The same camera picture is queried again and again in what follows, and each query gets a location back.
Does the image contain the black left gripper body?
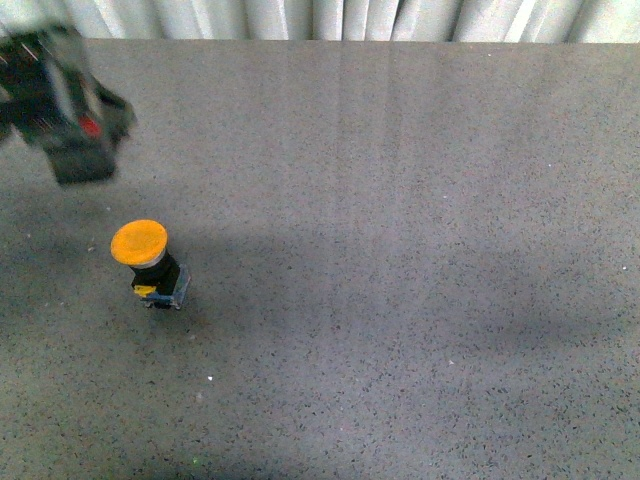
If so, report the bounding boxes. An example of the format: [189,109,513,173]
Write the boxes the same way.
[1,22,136,184]

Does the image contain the red mushroom push button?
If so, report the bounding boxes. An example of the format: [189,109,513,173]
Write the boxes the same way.
[78,116,102,138]

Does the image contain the yellow mushroom push button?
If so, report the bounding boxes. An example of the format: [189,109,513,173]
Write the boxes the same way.
[110,219,191,310]

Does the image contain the white pleated curtain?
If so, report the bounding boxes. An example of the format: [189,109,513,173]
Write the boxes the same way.
[1,0,639,43]

